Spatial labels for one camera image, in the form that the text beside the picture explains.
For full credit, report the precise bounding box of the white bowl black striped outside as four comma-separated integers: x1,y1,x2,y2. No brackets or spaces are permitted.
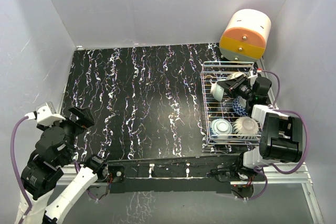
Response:
233,116,259,139

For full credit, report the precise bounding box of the floral cream bowl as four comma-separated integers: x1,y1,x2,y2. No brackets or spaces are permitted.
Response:
226,72,246,80

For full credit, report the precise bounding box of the blue white patterned bowl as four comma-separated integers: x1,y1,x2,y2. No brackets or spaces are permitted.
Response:
209,119,233,140

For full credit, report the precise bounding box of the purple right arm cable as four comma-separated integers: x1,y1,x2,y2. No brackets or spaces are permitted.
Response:
246,69,311,201

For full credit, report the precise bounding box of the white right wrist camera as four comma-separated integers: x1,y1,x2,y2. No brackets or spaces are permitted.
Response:
248,69,262,79

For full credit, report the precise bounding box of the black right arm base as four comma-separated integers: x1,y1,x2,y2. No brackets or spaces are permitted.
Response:
206,164,265,187

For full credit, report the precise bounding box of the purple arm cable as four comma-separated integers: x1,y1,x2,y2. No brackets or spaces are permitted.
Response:
246,69,311,201
9,113,37,221

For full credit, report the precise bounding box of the round pastel drawer cabinet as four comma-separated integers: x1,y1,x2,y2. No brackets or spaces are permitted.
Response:
219,9,271,62

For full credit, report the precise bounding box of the red patterned bowl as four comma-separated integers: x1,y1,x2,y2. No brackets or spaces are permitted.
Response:
232,96,251,117

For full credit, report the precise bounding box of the celadon green bowl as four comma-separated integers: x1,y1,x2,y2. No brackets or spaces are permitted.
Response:
210,79,226,102

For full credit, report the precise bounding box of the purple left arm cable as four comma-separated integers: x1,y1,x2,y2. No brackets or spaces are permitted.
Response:
9,113,37,221

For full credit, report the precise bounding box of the black marble table mat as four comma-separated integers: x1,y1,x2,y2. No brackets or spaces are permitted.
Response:
61,43,256,162

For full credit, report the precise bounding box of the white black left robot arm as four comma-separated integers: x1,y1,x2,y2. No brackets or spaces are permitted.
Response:
10,102,109,223

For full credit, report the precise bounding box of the white wire dish rack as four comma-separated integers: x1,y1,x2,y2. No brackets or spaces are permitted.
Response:
201,61,261,146

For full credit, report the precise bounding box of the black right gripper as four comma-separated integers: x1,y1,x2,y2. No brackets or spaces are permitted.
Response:
217,74,254,101

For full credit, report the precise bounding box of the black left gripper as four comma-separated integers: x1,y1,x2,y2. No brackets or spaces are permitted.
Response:
39,104,94,163

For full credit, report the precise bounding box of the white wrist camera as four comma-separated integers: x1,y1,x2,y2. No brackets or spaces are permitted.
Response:
248,69,262,79
36,102,65,126

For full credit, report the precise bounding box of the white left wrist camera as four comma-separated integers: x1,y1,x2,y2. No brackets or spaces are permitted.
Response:
36,102,65,126

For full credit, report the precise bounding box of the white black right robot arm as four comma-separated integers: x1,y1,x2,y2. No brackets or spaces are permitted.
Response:
216,74,309,180

